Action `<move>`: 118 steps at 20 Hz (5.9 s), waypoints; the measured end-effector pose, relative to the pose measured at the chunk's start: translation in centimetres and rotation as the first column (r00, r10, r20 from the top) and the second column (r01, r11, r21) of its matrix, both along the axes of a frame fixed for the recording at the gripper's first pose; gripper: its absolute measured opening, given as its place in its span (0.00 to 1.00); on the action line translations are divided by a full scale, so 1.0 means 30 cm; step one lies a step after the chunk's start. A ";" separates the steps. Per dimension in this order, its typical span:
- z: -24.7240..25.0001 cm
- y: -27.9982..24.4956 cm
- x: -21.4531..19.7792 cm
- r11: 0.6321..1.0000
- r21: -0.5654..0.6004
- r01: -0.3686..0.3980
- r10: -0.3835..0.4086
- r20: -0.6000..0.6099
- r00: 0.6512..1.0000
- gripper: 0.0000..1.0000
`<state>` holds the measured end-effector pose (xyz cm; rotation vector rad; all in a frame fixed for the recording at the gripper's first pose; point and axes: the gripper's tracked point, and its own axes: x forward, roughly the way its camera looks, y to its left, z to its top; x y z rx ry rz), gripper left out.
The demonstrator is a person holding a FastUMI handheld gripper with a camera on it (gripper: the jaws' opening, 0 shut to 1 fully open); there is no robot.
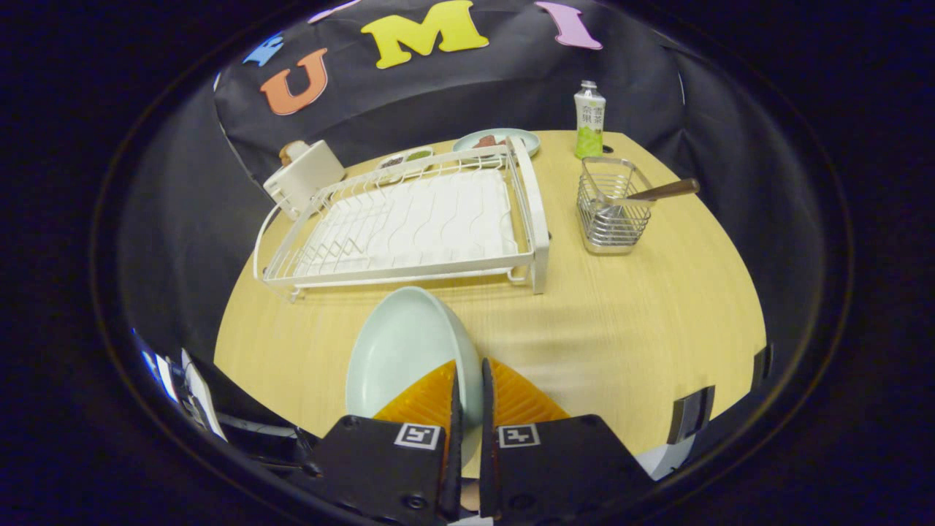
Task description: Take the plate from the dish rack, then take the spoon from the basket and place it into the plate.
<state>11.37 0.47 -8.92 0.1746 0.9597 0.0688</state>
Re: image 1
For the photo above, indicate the white toaster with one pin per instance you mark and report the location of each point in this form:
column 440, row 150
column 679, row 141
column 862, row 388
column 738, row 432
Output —
column 307, row 179

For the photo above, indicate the pale green plate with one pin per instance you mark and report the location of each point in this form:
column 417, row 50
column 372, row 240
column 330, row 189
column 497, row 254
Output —
column 405, row 351

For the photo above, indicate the black backdrop cloth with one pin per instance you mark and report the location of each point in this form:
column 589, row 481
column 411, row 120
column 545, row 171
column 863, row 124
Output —
column 467, row 95

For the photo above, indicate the lit screen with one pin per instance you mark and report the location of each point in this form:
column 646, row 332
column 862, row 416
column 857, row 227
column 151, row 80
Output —
column 157, row 369

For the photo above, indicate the white divided condiment dish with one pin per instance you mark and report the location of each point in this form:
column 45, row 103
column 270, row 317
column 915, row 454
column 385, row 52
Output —
column 405, row 158

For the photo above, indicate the black table clamp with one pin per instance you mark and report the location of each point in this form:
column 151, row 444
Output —
column 690, row 415
column 762, row 365

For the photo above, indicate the green drink bottle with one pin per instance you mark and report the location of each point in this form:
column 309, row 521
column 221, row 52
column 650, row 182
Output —
column 589, row 120

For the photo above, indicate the bread slice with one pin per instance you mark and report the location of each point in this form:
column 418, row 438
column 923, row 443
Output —
column 294, row 151

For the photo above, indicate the small plate with food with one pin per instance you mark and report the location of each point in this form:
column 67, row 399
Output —
column 515, row 140

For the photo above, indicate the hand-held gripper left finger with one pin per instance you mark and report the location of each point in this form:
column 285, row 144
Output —
column 383, row 467

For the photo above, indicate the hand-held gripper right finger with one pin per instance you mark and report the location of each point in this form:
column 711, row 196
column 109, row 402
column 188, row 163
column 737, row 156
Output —
column 562, row 467

